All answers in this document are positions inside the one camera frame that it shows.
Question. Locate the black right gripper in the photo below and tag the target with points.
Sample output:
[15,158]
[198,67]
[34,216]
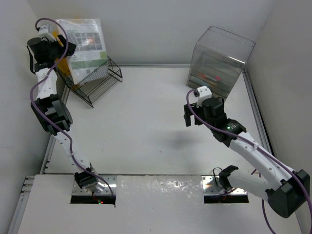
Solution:
[194,109]

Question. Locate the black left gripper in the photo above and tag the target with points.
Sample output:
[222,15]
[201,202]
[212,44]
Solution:
[48,43]

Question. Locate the yellow clip file folder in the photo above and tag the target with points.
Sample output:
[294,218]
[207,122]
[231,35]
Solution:
[63,64]

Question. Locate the blue translucent highlighter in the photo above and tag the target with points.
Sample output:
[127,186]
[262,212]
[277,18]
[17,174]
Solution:
[205,84]

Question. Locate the yellow translucent highlighter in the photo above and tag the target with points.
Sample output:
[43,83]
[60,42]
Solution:
[212,83]

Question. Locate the orange black highlighter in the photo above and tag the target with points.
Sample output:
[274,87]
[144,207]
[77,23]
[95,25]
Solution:
[202,76]

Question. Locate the clear plastic drawer cabinet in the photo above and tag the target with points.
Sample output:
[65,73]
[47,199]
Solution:
[219,52]

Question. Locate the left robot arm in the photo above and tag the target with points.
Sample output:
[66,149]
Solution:
[51,111]

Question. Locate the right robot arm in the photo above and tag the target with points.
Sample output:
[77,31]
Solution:
[282,187]

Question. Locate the white front cover panel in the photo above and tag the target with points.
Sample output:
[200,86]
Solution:
[145,205]

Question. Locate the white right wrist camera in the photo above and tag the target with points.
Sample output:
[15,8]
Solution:
[202,93]

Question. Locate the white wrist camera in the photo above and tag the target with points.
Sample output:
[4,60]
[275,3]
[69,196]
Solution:
[202,93]
[45,33]

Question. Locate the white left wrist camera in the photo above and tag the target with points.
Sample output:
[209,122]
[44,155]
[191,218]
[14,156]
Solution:
[45,33]

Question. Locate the black wire mesh rack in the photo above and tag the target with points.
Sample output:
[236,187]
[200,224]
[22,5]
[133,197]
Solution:
[96,83]

